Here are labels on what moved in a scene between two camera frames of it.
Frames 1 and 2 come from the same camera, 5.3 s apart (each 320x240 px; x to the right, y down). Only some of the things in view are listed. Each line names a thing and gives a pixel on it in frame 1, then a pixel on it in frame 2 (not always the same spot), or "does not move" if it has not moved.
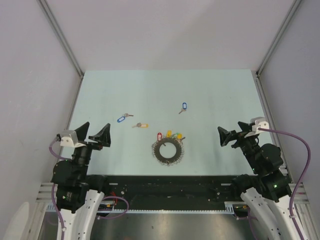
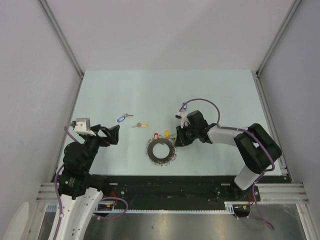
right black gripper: x=226 y=135 -> x=181 y=140
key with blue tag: x=184 y=106 does not move
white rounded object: x=18 y=226 does not move
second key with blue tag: x=123 y=117 does not move
